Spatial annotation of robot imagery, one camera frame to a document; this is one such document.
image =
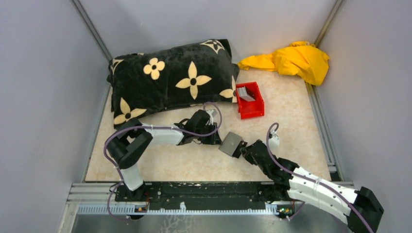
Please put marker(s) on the grey leather card holder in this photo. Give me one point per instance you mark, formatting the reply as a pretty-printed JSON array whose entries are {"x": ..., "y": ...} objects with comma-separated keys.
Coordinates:
[{"x": 230, "y": 144}]

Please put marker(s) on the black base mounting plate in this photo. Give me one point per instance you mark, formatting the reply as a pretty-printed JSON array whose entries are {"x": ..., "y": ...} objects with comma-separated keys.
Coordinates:
[{"x": 203, "y": 204}]

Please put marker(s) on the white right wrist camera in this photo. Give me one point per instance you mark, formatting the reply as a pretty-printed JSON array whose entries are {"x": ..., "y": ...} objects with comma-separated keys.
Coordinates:
[{"x": 274, "y": 141}]

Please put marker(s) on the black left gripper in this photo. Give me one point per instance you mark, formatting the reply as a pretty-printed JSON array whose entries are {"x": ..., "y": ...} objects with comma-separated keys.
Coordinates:
[{"x": 214, "y": 140}]

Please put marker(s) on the black credit card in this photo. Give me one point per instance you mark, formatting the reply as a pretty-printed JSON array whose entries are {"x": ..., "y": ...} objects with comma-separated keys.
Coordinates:
[{"x": 237, "y": 151}]

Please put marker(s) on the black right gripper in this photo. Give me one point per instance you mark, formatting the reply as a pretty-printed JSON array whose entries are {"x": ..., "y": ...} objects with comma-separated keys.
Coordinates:
[{"x": 246, "y": 153}]

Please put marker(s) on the red plastic bin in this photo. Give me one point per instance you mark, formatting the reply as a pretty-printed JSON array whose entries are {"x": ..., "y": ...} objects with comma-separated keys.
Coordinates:
[{"x": 250, "y": 109}]

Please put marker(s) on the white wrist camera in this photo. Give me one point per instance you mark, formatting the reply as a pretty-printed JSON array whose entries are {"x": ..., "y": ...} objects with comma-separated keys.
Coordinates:
[
  {"x": 212, "y": 113},
  {"x": 274, "y": 141}
]

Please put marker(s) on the stack of credit cards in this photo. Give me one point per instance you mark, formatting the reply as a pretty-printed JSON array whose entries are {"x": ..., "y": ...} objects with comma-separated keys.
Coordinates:
[{"x": 246, "y": 94}]

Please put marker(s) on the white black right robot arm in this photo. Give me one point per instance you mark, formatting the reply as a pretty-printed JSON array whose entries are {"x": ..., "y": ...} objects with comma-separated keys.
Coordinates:
[{"x": 359, "y": 209}]

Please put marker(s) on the black floral pillow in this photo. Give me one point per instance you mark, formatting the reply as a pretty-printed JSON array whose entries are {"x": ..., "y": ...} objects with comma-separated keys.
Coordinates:
[{"x": 147, "y": 83}]

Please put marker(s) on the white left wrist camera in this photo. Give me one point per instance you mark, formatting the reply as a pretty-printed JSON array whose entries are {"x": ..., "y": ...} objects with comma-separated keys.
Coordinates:
[{"x": 212, "y": 113}]

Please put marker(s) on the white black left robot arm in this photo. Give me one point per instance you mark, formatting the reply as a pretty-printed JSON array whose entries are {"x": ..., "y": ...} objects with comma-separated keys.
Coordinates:
[{"x": 126, "y": 146}]

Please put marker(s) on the yellow cloth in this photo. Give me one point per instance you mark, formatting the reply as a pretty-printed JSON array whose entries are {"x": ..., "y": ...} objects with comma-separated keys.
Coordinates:
[{"x": 300, "y": 58}]

